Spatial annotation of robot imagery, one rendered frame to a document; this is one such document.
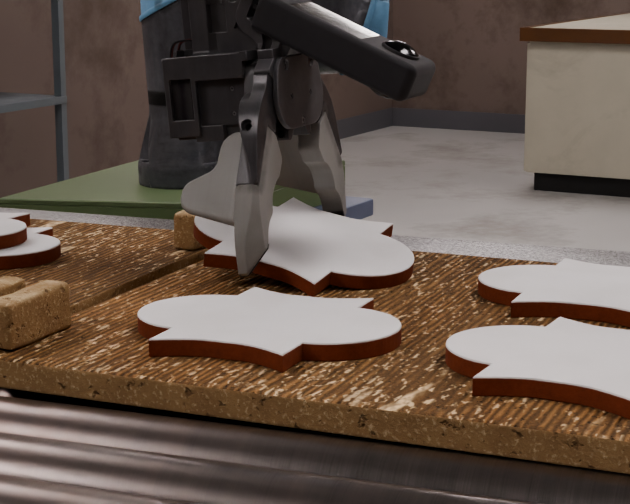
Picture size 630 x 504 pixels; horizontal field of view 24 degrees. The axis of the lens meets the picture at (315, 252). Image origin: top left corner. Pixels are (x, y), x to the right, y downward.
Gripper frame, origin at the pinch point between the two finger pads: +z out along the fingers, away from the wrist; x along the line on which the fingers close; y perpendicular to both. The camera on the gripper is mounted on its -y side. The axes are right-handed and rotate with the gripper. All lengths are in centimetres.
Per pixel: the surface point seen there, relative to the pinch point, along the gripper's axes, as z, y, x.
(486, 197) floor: 77, 161, -567
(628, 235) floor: 85, 82, -500
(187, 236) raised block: -1.1, 10.1, -2.7
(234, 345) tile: 0.7, -5.2, 21.1
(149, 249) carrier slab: -0.3, 13.0, -2.2
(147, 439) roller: 3.7, -3.6, 28.1
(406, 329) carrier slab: 2.2, -11.1, 11.6
